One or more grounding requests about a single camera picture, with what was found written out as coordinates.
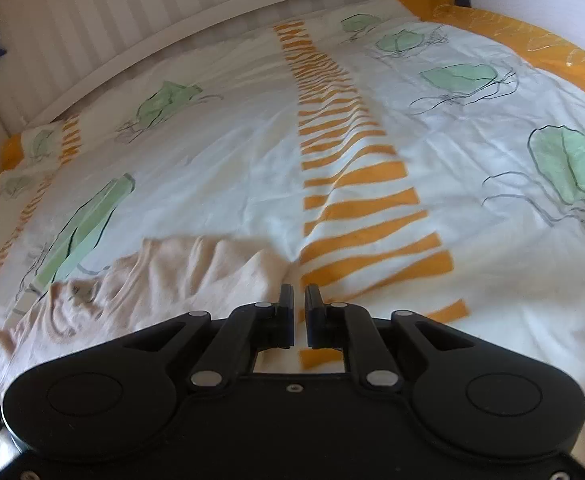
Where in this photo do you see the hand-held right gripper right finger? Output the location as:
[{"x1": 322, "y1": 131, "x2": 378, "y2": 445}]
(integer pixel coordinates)
[{"x1": 305, "y1": 283, "x2": 476, "y2": 397}]

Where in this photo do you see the white leaf-print duvet cover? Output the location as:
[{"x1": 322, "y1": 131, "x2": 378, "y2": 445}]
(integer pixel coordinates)
[{"x1": 0, "y1": 0, "x2": 585, "y2": 461}]

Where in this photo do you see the white slatted bed frame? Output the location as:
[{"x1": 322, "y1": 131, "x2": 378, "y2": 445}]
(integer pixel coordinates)
[{"x1": 0, "y1": 0, "x2": 585, "y2": 156}]

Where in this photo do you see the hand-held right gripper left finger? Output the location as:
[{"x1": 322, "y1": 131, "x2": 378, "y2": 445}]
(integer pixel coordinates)
[{"x1": 117, "y1": 283, "x2": 296, "y2": 397}]

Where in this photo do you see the beige small garment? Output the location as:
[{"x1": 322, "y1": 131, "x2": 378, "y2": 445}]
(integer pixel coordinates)
[{"x1": 0, "y1": 236, "x2": 303, "y2": 411}]

